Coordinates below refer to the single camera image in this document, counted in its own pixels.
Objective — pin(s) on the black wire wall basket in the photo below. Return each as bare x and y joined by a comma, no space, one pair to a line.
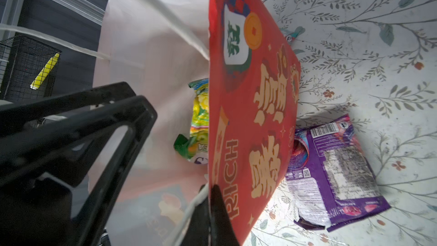
22,58

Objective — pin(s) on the red paper gift bag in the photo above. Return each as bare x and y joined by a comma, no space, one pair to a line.
159,47

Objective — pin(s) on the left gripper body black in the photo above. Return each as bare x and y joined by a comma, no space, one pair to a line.
43,211

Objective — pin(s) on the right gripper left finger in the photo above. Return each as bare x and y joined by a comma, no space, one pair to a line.
198,230

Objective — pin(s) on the yellow tube in black basket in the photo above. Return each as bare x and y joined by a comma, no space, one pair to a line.
45,71

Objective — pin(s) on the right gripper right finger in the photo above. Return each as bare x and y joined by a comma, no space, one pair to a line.
221,228

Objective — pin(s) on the purple snack packet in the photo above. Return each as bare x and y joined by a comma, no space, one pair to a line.
331,183

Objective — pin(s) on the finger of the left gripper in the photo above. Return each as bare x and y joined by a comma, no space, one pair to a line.
15,115
68,149

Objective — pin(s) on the green Fox's candy bag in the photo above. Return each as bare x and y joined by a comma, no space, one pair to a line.
195,148

